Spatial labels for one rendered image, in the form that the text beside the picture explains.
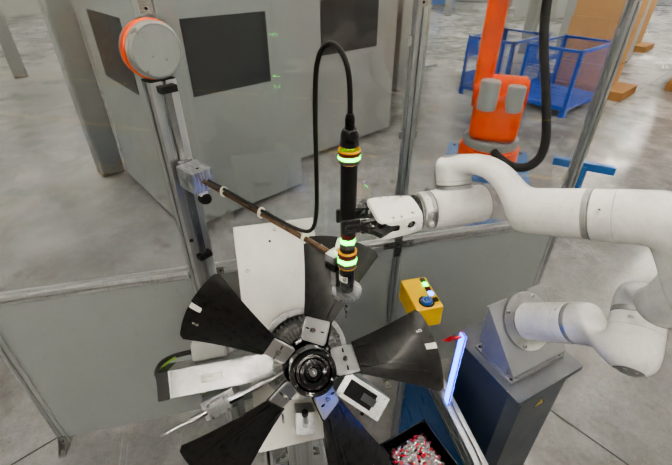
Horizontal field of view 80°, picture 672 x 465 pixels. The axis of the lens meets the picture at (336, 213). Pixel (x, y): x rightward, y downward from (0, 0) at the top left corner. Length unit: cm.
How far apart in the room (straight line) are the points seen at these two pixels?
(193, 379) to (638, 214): 108
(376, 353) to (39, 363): 157
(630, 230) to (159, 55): 115
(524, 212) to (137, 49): 102
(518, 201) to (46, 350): 195
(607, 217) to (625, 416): 219
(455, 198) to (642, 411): 226
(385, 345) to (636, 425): 194
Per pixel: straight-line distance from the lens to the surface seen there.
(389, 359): 115
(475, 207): 90
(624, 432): 283
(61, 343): 215
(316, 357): 108
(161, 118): 131
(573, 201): 80
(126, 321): 201
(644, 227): 78
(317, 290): 113
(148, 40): 126
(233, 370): 124
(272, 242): 133
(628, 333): 121
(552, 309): 138
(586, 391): 289
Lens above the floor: 210
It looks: 33 degrees down
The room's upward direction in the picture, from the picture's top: straight up
